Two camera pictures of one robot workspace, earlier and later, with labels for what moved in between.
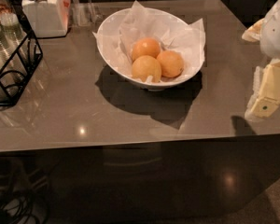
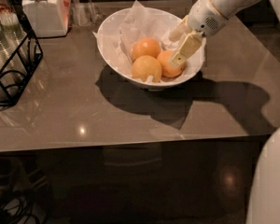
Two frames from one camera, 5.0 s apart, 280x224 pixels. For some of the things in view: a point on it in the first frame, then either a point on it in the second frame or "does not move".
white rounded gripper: x=276 y=32 -> x=204 y=19
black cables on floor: x=15 y=209 does not move
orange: x=172 y=63 does not move
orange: x=145 y=66 does not move
